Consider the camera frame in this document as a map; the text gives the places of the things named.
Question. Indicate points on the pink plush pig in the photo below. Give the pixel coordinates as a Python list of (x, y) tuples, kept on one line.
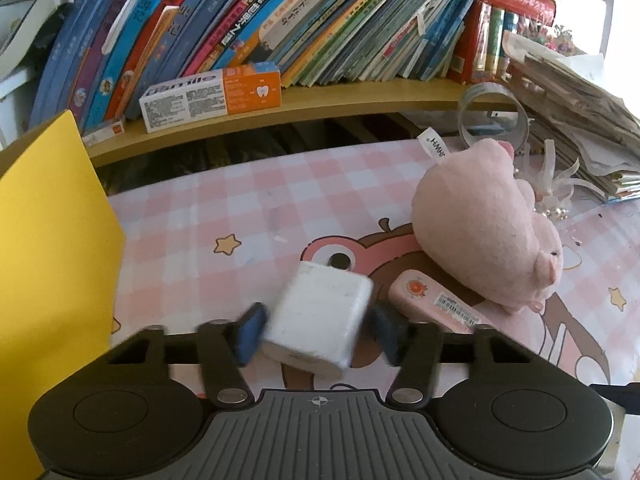
[(480, 230)]

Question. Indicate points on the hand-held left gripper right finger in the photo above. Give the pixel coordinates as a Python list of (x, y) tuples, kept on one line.
[(392, 332)]

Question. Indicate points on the white ribbon bow with pearls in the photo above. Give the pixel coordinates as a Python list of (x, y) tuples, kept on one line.
[(555, 185)]

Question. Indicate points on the pink printed desk mat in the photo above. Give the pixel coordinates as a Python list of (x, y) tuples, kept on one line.
[(225, 200)]

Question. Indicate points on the row of books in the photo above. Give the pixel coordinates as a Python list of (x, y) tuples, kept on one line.
[(310, 20)]

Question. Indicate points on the white desk bookshelf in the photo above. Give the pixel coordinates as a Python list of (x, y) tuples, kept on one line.
[(325, 105)]

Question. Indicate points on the yellow cardboard box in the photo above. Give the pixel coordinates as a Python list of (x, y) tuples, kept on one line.
[(50, 260)]

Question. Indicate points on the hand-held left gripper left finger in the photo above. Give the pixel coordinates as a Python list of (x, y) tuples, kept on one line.
[(250, 332)]

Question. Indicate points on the white orange toothpaste box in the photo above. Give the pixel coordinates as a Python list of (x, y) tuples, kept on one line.
[(200, 95)]

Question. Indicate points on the small white orange box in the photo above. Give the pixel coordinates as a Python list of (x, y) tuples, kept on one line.
[(102, 132)]

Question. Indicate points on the white charger adapter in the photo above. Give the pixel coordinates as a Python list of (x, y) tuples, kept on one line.
[(320, 310)]

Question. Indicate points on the pile of papers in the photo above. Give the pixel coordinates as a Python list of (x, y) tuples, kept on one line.
[(575, 100)]

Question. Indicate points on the pink oblong case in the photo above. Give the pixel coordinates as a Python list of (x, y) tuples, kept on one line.
[(430, 297)]

